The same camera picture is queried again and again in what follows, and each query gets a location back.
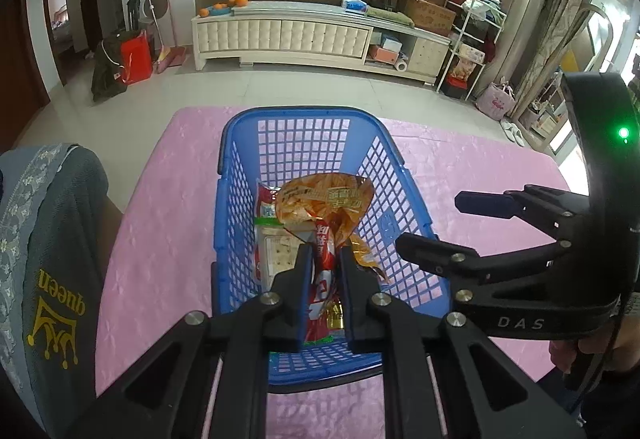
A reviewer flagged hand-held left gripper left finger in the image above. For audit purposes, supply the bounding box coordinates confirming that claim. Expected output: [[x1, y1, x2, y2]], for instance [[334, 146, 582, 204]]
[[65, 243, 316, 439]]

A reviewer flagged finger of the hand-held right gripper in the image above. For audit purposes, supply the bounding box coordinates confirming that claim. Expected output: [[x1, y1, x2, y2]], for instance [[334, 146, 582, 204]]
[[454, 185, 597, 246], [395, 232, 597, 293]]

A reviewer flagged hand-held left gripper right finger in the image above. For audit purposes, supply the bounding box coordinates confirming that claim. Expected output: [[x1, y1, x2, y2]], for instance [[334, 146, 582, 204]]
[[339, 246, 588, 439]]

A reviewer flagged clear cracker packet green seal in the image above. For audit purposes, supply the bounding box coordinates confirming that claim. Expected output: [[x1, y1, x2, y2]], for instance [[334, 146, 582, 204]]
[[252, 216, 307, 292]]

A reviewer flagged orange red snack packet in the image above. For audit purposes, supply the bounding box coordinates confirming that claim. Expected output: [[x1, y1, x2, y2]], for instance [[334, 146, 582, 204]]
[[275, 173, 376, 345]]

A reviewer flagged blue plastic basket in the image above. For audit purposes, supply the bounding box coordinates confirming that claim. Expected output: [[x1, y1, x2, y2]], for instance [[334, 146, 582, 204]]
[[210, 106, 453, 395]]

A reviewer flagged person's right hand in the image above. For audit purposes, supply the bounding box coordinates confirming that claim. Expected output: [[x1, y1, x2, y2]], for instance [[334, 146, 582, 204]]
[[547, 291, 640, 374]]

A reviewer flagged golden foil snack packet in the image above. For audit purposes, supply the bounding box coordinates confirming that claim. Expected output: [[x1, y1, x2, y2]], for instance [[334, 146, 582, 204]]
[[347, 231, 393, 287]]

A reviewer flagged pink bag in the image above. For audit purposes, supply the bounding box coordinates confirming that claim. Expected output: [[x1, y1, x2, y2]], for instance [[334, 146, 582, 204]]
[[475, 76, 517, 118]]

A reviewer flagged yellow printed gift box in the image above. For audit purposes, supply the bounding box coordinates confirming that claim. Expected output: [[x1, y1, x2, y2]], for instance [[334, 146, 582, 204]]
[[450, 56, 483, 80]]

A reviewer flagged white metal rack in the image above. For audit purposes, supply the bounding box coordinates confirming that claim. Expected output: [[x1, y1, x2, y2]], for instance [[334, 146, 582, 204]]
[[436, 0, 508, 100]]

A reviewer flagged white cloth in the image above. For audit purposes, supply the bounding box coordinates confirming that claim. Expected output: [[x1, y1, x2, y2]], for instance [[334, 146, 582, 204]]
[[462, 0, 506, 27]]

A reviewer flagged cardboard box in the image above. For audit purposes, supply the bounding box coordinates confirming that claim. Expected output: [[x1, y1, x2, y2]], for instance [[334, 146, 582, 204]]
[[404, 0, 457, 37]]

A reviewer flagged patterned curtain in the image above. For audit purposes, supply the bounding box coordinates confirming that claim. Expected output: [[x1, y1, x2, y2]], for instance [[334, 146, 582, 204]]
[[517, 0, 598, 122]]

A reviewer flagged green mat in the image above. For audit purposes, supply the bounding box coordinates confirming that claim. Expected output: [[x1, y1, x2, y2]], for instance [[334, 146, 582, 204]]
[[365, 5, 416, 28]]

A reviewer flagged white padded TV cabinet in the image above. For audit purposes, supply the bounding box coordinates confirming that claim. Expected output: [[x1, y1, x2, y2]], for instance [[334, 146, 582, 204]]
[[191, 0, 453, 87]]

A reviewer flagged pink broom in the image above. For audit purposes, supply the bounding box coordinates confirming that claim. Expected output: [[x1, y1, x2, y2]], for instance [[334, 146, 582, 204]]
[[144, 0, 187, 74]]

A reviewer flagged red bag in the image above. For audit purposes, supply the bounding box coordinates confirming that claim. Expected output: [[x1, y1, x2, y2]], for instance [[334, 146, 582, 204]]
[[120, 30, 153, 86]]

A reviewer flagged dark bag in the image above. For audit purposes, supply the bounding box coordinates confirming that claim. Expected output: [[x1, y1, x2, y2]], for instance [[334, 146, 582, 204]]
[[91, 33, 132, 104]]

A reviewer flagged black cable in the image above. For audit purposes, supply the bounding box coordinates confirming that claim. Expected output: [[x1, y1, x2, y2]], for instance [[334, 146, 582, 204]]
[[575, 304, 621, 415]]

